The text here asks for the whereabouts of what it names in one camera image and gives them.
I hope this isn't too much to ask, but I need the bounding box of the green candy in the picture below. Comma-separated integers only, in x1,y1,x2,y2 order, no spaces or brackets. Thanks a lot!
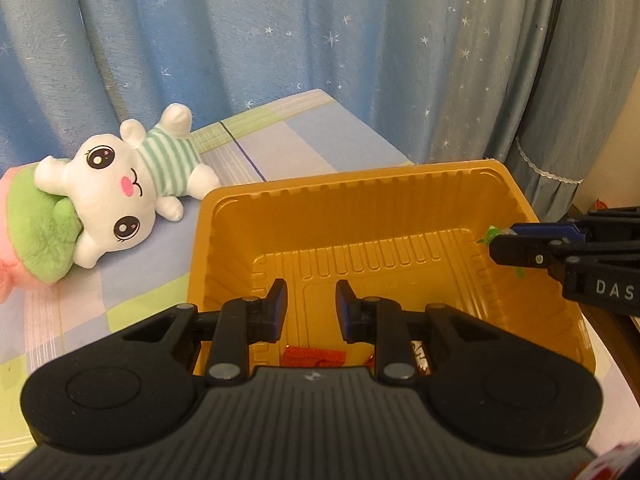
476,224,527,280

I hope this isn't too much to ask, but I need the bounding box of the blue star curtain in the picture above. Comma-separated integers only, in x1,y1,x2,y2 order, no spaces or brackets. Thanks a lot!
1,0,556,167

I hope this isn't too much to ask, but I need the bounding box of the red crinkled candy wrapper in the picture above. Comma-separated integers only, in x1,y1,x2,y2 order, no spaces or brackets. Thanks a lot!
280,346,346,368

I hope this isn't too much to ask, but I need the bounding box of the grey lace-trimmed curtain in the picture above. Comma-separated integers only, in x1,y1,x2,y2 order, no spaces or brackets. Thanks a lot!
506,0,639,221

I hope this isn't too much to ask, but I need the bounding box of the white bunny carrot plush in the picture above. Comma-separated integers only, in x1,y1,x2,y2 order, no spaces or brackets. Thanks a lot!
1,103,221,298

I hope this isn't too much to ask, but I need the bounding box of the orange plastic tray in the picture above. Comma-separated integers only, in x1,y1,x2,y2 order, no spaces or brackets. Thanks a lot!
188,160,596,370

